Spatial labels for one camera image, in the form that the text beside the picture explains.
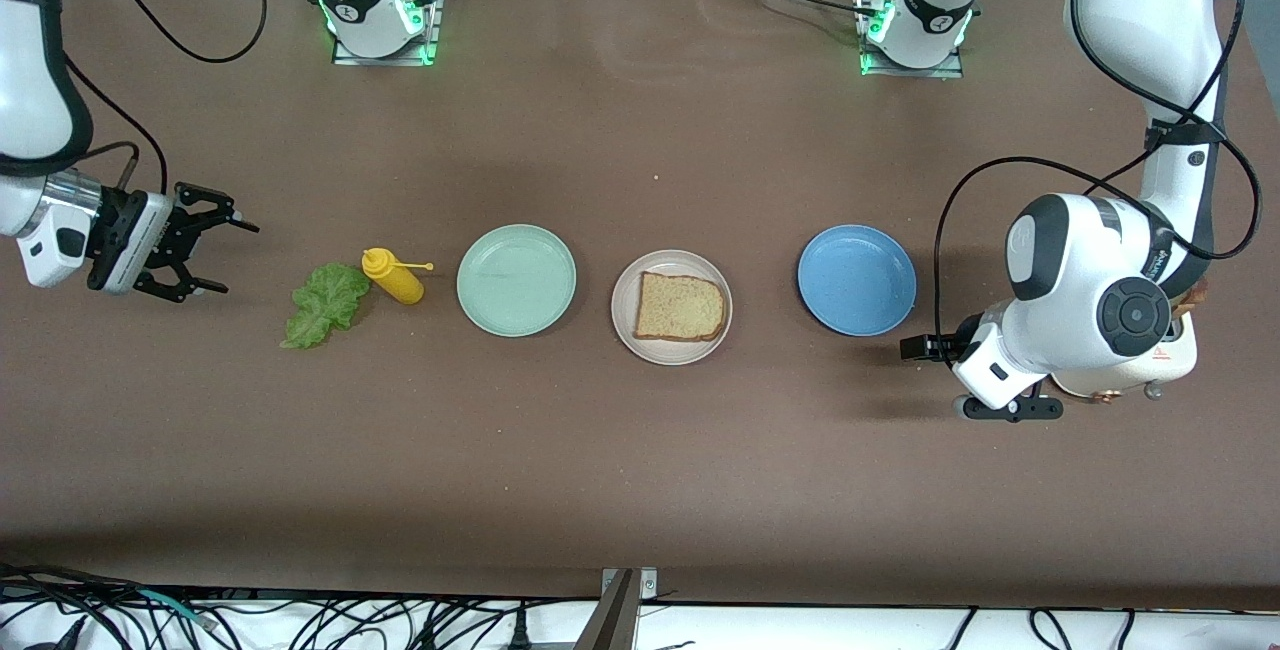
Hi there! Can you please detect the beige round plate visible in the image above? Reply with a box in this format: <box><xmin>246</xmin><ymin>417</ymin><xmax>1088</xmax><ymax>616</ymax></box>
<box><xmin>611</xmin><ymin>249</ymin><xmax>734</xmax><ymax>366</ymax></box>

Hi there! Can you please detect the white two-slot toaster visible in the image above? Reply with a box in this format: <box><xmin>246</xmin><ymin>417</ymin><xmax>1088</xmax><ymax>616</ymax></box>
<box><xmin>1048</xmin><ymin>308</ymin><xmax>1198</xmax><ymax>403</ymax></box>

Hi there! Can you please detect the teal floor cable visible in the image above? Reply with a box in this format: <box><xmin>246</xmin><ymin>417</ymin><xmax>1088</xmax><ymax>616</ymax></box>
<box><xmin>135</xmin><ymin>585</ymin><xmax>219</xmax><ymax>631</ymax></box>

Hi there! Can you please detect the blue round plate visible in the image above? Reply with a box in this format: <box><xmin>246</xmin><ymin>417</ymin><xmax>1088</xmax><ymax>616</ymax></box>
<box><xmin>797</xmin><ymin>224</ymin><xmax>918</xmax><ymax>337</ymax></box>

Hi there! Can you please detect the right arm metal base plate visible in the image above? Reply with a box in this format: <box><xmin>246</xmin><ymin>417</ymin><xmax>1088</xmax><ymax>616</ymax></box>
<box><xmin>333</xmin><ymin>0</ymin><xmax>441</xmax><ymax>67</ymax></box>

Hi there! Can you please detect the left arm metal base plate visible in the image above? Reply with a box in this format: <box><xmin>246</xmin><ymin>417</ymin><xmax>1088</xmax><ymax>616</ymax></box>
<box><xmin>860</xmin><ymin>0</ymin><xmax>965</xmax><ymax>79</ymax></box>

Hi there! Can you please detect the silver post bracket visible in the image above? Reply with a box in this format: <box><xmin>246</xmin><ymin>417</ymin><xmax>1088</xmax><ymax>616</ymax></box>
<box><xmin>602</xmin><ymin>566</ymin><xmax>659</xmax><ymax>601</ymax></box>

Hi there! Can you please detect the green lettuce leaf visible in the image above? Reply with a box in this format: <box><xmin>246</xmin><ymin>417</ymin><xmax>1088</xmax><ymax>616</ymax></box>
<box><xmin>279</xmin><ymin>262</ymin><xmax>372</xmax><ymax>351</ymax></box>

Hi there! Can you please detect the yellow squeeze bottle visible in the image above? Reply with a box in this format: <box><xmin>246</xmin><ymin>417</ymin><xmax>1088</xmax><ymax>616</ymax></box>
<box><xmin>361</xmin><ymin>247</ymin><xmax>435</xmax><ymax>306</ymax></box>

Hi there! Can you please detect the brown-crusted bread slice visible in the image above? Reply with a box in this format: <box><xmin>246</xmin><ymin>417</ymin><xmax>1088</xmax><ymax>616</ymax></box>
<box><xmin>1172</xmin><ymin>275</ymin><xmax>1209</xmax><ymax>323</ymax></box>
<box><xmin>634</xmin><ymin>272</ymin><xmax>727</xmax><ymax>342</ymax></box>

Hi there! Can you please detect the mint green round plate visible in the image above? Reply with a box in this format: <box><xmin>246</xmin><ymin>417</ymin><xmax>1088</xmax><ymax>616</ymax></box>
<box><xmin>456</xmin><ymin>223</ymin><xmax>578</xmax><ymax>338</ymax></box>

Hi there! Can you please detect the aluminium frame post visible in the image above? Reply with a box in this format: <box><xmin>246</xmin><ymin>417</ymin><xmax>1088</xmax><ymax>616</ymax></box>
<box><xmin>572</xmin><ymin>568</ymin><xmax>643</xmax><ymax>650</ymax></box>

